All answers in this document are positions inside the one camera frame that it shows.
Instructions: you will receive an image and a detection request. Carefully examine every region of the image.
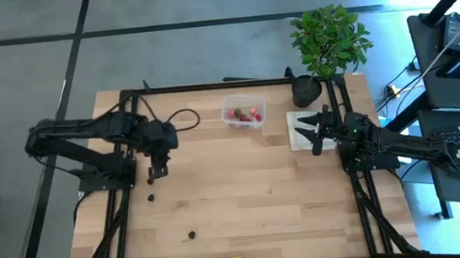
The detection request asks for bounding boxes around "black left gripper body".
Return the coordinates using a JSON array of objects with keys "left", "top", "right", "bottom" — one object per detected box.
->
[{"left": 139, "top": 116, "right": 180, "bottom": 157}]

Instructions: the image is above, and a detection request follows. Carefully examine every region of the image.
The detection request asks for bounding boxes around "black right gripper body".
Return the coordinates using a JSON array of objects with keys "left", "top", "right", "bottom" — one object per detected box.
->
[{"left": 308, "top": 101, "right": 350, "bottom": 157}]

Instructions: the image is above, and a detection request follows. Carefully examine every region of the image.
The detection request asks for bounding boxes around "clear plastic tupperware container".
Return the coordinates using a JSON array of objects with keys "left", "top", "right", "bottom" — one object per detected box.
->
[{"left": 218, "top": 91, "right": 270, "bottom": 133}]

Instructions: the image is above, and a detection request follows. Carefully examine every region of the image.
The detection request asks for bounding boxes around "folded plaid cloth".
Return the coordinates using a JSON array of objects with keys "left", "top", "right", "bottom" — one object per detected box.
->
[{"left": 285, "top": 106, "right": 339, "bottom": 154}]

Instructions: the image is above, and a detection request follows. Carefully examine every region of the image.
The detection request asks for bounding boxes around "black plant pot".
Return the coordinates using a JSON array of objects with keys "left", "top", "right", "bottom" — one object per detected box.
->
[{"left": 290, "top": 73, "right": 325, "bottom": 110}]

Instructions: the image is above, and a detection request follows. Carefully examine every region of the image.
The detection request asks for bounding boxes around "black desk leg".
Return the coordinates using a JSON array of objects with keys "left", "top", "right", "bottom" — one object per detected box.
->
[{"left": 378, "top": 91, "right": 435, "bottom": 140}]

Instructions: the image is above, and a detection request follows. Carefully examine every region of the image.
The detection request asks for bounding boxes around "green leafy plant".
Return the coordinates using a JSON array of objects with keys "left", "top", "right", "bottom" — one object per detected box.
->
[{"left": 287, "top": 0, "right": 377, "bottom": 82}]

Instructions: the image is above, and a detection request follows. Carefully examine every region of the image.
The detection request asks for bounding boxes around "black power adapter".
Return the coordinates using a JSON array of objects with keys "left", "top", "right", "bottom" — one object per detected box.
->
[{"left": 439, "top": 12, "right": 460, "bottom": 53}]

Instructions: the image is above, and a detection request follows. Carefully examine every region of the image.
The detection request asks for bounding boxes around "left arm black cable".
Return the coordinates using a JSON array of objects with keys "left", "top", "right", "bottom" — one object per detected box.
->
[{"left": 163, "top": 106, "right": 203, "bottom": 133}]

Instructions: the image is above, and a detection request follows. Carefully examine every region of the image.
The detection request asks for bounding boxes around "black aluminium rig frame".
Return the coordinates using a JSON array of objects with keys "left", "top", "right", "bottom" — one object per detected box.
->
[{"left": 0, "top": 50, "right": 460, "bottom": 258}]

